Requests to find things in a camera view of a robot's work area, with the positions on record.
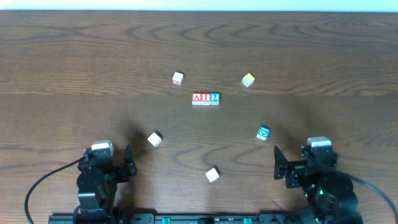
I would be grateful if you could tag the plain wooden block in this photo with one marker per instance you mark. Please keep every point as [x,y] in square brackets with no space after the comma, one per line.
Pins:
[212,174]

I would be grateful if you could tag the blue number 2 block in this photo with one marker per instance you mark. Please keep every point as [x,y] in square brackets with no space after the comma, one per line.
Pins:
[215,98]

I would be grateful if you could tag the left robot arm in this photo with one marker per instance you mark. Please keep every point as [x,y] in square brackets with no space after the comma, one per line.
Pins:
[98,183]

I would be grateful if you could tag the red number 3 block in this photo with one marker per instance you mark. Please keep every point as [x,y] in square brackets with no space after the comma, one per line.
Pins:
[178,78]

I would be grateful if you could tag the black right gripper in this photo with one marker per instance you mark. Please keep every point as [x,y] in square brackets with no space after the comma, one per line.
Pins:
[290,170]

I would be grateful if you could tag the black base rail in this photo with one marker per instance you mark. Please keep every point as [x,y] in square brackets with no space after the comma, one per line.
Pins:
[148,218]

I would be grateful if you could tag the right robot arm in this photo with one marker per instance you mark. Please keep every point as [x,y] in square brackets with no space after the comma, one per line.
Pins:
[330,195]

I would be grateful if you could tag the red letter I block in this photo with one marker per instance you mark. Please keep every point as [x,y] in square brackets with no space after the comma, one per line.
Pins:
[205,98]

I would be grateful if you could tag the wooden letter K block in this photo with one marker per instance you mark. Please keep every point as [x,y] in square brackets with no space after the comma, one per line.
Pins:
[155,138]

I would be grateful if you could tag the yellow top wooden block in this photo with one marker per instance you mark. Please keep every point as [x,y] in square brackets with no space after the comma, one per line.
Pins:
[248,80]

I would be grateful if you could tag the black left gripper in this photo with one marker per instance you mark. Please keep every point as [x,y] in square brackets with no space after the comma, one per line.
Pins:
[125,170]

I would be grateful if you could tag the blue picture block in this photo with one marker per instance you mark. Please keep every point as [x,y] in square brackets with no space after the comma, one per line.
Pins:
[263,133]

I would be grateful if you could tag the red letter A block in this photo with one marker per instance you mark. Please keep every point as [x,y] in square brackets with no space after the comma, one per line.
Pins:
[196,98]

